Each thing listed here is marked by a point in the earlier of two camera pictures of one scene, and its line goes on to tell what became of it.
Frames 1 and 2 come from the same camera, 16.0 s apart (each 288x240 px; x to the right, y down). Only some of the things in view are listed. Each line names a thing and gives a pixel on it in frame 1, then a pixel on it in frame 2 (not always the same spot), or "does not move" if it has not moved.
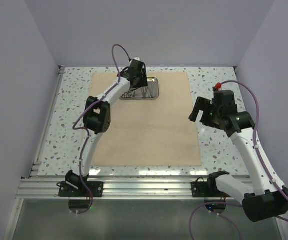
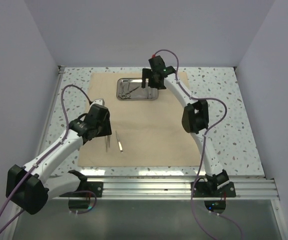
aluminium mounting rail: x=118 y=188 does not move
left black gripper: x=143 y=82 → x=106 y=130
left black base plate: x=65 y=190 does not move
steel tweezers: x=144 y=89 → x=119 y=143
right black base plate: x=208 y=189 does not move
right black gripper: x=203 y=104 → x=147 y=74
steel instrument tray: x=150 y=92 does not move
